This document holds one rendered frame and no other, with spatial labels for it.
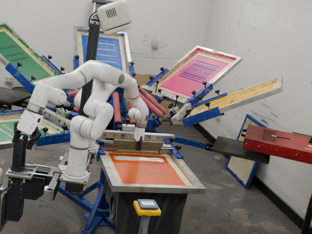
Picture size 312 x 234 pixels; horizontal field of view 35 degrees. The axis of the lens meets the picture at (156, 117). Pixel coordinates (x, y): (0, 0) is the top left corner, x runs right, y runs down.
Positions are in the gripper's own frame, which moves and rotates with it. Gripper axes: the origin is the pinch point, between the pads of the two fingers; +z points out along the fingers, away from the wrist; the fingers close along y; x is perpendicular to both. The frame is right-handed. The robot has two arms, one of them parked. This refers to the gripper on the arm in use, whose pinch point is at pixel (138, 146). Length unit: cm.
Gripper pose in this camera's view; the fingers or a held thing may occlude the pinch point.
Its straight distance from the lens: 346.4
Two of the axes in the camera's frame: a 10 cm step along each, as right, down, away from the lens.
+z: -1.5, 9.5, 2.7
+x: 9.5, 0.7, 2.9
